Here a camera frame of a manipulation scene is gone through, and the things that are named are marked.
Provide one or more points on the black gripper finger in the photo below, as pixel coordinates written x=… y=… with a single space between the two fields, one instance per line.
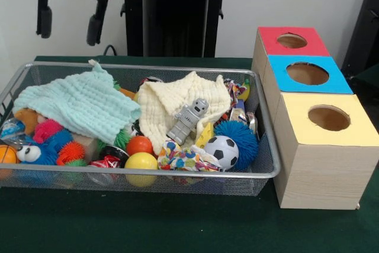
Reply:
x=44 y=22
x=96 y=30

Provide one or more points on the silver mesh bin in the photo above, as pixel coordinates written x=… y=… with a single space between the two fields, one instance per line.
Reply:
x=207 y=185

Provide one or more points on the wooden box with three holes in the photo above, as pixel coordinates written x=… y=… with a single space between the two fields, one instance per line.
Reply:
x=325 y=176

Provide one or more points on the mint green cloth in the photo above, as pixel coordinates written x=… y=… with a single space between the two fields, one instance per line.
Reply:
x=80 y=102

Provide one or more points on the cream cloth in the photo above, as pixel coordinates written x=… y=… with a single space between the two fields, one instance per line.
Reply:
x=160 y=102

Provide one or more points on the orange ball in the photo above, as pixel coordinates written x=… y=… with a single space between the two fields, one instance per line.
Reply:
x=139 y=145

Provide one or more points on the grey robot toy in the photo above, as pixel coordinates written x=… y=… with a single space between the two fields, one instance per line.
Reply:
x=185 y=119

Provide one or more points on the blue spiky toy with eyes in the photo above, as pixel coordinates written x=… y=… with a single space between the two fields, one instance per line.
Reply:
x=44 y=153

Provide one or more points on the small orange basketball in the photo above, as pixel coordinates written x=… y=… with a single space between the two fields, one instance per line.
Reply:
x=7 y=153

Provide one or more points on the yellow ball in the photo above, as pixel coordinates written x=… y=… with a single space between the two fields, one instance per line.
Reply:
x=141 y=161

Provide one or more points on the small soccer ball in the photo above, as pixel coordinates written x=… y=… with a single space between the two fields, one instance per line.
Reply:
x=221 y=153

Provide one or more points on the blue spiky ball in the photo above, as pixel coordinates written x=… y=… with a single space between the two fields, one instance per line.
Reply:
x=247 y=143

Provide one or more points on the dark green tablecloth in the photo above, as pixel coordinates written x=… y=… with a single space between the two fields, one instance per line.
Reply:
x=148 y=226

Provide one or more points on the black chair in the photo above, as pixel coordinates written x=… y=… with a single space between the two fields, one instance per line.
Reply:
x=364 y=28

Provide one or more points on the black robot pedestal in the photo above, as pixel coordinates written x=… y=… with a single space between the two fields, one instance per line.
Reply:
x=177 y=13

